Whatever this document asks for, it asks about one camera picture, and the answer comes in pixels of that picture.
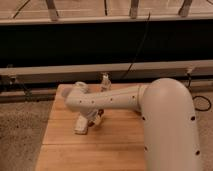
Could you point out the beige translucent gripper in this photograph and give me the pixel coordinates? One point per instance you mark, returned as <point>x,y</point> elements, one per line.
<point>98,118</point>

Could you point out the red chili pepper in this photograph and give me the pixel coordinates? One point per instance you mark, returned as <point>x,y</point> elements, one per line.
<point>91,123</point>

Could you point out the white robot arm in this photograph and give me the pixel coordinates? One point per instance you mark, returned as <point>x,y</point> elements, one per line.
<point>171,138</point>

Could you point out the white sponge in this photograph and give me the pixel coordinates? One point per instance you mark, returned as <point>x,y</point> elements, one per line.
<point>81,126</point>

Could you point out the clear plastic bottle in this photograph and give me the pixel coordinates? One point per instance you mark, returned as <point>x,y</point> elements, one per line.
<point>106,83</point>

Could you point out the white plastic cup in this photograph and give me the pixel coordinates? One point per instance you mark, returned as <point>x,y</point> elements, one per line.
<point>65,92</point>

